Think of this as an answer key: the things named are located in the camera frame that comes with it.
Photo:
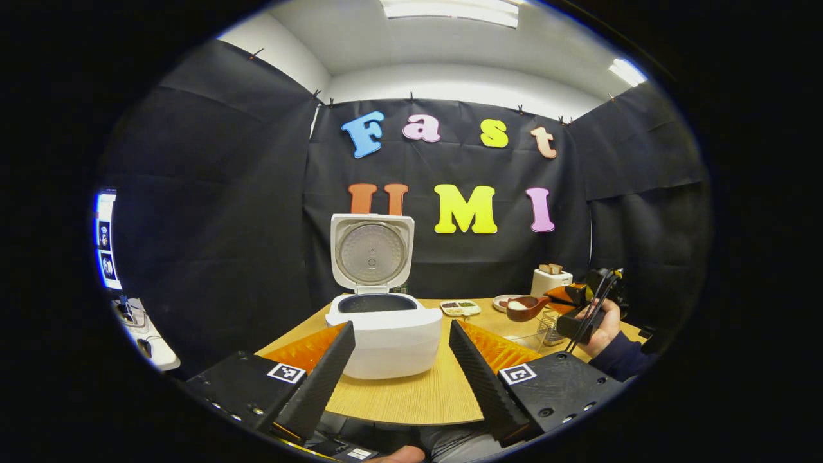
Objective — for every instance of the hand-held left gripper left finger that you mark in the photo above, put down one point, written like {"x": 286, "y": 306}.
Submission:
{"x": 321, "y": 386}

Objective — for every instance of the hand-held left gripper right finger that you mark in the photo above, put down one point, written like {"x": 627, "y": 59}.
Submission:
{"x": 482, "y": 386}

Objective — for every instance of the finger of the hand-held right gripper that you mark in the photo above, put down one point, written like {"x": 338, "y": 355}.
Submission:
{"x": 567, "y": 294}

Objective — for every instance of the wooden spoon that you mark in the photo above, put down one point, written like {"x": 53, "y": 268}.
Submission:
{"x": 522, "y": 312}

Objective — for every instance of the clear box of rice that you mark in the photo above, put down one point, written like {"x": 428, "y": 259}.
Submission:
{"x": 521, "y": 341}

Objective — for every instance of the white rice cooker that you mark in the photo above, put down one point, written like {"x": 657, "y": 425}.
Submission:
{"x": 392, "y": 341}

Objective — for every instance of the white toaster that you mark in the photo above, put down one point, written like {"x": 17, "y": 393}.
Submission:
{"x": 550, "y": 284}

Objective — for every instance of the person's trousers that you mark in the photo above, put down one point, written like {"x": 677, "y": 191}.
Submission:
{"x": 450, "y": 444}

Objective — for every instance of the white round plate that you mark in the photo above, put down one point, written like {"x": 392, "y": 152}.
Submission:
{"x": 500, "y": 302}

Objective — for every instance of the white divided grain dish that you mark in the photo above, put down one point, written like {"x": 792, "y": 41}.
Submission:
{"x": 460, "y": 308}

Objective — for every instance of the white side desk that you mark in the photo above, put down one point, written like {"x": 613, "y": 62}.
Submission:
{"x": 151, "y": 341}

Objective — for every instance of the black backdrop cloth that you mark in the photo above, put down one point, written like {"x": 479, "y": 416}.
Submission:
{"x": 218, "y": 212}

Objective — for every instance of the small ceiling light panel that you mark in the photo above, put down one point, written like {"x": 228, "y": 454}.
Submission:
{"x": 627, "y": 72}

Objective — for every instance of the computer monitor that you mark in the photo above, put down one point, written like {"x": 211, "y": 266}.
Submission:
{"x": 106, "y": 244}

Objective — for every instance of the large ceiling light panel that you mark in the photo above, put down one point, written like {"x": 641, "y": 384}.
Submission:
{"x": 450, "y": 11}

